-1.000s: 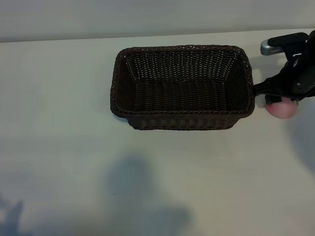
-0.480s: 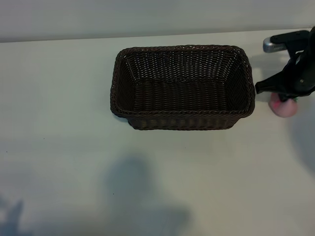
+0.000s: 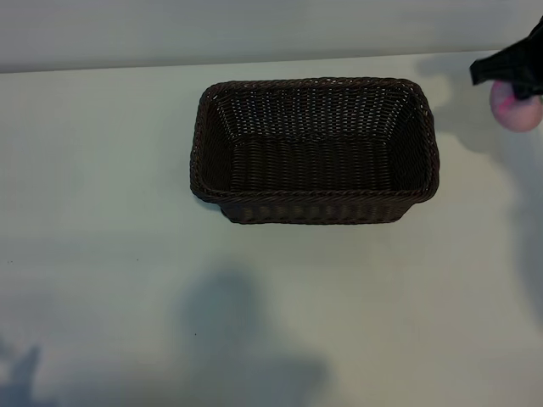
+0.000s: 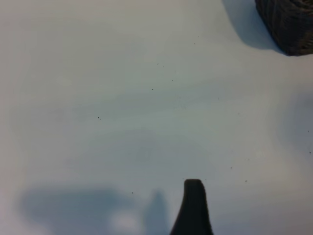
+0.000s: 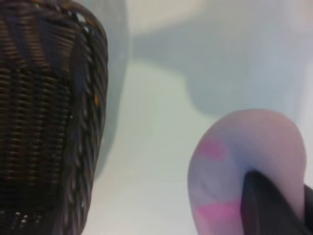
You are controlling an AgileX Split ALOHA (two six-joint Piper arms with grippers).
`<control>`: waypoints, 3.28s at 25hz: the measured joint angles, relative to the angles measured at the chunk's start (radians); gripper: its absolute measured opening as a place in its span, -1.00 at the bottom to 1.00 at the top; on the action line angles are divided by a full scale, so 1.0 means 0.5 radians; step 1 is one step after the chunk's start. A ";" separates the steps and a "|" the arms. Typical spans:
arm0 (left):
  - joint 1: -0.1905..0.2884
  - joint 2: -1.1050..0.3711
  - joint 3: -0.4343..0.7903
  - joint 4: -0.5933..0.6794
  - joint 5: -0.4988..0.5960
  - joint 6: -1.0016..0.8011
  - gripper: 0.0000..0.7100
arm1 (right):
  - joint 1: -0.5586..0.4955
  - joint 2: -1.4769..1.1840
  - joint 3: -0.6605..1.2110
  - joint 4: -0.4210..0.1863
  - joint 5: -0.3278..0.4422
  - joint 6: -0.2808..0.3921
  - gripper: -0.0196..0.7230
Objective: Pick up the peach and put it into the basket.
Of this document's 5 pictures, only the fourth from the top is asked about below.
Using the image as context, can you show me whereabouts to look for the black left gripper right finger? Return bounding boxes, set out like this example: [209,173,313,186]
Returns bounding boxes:
[197,179,214,235]

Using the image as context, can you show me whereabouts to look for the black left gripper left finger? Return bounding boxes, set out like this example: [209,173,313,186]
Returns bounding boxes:
[170,179,208,235]

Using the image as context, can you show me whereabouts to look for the dark brown woven basket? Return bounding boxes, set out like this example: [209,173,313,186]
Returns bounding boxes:
[254,0,313,57]

